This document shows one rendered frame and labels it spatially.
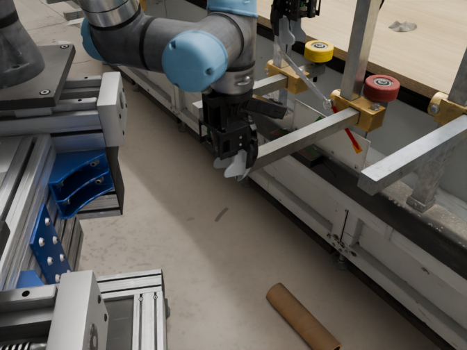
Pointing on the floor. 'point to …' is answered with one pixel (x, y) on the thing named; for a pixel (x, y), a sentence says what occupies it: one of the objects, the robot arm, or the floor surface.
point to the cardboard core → (301, 319)
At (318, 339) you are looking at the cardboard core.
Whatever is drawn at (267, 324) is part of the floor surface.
